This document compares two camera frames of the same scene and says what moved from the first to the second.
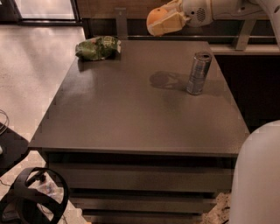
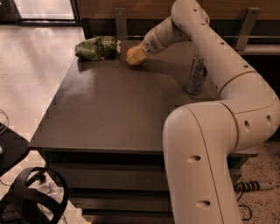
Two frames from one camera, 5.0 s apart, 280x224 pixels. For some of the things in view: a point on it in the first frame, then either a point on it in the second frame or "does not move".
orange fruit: [156, 14] → [130, 51]
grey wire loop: [7, 122] does not move
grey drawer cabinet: [149, 136] does not move
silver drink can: [199, 67] does not move
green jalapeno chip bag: [96, 48] does not move
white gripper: [194, 13] → [151, 44]
